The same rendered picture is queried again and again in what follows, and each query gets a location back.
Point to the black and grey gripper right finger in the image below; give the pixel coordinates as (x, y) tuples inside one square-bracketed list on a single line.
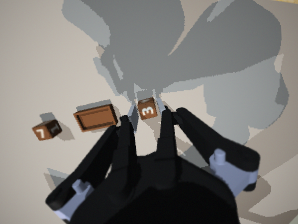
[(233, 163)]

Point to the brown wooden tray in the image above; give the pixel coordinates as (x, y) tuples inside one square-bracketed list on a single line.
[(96, 118)]

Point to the brown cube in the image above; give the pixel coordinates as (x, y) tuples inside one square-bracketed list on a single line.
[(147, 108), (47, 130)]

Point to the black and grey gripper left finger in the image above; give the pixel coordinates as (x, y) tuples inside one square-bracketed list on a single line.
[(92, 170)]

